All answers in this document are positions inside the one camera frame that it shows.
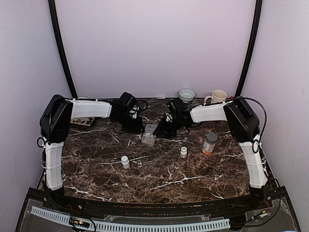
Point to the black left frame post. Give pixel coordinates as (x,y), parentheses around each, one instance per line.
(60,47)

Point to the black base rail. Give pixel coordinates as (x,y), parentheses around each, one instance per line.
(159,202)

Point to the black right frame post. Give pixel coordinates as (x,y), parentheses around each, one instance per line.
(250,48)

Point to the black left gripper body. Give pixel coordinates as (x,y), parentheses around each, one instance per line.
(129,125)

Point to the clear plastic pill organizer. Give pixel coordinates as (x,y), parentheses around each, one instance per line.
(148,137)

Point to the white pill bottle front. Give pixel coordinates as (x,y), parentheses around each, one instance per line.
(125,162)

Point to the cream ceramic mug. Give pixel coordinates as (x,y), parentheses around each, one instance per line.
(217,96)

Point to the white pill bottle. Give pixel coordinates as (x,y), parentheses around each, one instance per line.
(125,162)
(183,153)

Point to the square floral ceramic plate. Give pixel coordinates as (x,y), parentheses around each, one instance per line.
(86,121)

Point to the white slotted cable duct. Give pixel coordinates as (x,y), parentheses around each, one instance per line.
(133,224)

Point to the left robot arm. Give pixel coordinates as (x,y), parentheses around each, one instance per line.
(60,111)

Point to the small teal patterned bowl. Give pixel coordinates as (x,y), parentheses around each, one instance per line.
(186,95)

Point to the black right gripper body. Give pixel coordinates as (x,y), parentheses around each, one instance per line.
(170,129)

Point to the orange pill bottle grey cap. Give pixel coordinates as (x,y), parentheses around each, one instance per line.
(209,143)

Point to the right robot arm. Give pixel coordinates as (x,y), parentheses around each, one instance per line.
(244,126)

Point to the black frame post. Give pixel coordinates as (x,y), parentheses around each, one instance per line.
(60,47)
(250,48)

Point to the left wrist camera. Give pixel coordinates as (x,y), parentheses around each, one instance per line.
(137,108)

